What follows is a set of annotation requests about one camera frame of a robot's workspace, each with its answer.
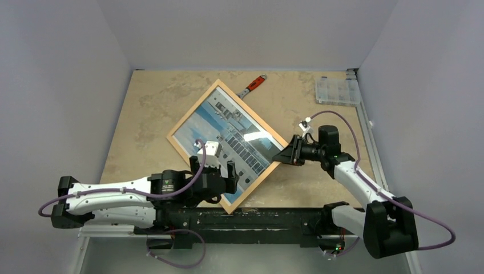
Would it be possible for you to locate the grey adjustable wrench red handle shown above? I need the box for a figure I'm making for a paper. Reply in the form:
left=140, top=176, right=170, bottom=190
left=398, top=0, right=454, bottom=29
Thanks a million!
left=236, top=74, right=267, bottom=99

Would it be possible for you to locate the light wooden picture frame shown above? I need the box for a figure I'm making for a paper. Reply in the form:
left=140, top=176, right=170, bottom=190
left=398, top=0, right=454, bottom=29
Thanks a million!
left=166, top=78, right=291, bottom=215

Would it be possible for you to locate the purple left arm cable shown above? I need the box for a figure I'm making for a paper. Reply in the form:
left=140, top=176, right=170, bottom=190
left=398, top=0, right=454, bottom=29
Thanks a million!
left=38, top=139, right=207, bottom=218

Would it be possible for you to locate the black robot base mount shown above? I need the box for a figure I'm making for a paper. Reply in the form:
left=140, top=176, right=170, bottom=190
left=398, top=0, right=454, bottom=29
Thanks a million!
left=134, top=208, right=350, bottom=253

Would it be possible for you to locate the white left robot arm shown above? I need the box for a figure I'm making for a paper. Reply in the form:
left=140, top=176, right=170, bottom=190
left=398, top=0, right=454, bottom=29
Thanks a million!
left=49, top=156, right=239, bottom=233

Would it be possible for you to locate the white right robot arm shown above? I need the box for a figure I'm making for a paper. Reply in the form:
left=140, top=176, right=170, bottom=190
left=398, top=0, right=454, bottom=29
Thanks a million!
left=272, top=125, right=419, bottom=259

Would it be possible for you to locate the clear plastic organizer box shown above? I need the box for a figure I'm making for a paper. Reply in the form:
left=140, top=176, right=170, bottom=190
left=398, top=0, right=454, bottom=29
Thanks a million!
left=315, top=76, right=361, bottom=107

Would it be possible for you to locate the building photo print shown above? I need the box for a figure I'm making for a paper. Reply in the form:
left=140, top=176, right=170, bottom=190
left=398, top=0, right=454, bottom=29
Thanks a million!
left=172, top=86, right=285, bottom=205

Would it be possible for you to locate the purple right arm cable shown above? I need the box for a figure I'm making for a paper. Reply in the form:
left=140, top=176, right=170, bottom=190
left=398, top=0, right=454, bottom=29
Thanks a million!
left=305, top=110, right=457, bottom=251

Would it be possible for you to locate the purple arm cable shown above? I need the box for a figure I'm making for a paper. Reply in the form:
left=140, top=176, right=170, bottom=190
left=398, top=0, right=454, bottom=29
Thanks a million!
left=305, top=110, right=457, bottom=251
left=38, top=139, right=207, bottom=218

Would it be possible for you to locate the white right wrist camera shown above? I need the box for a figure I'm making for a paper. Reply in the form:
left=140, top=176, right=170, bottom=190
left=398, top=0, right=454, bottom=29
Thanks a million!
left=298, top=116, right=313, bottom=140

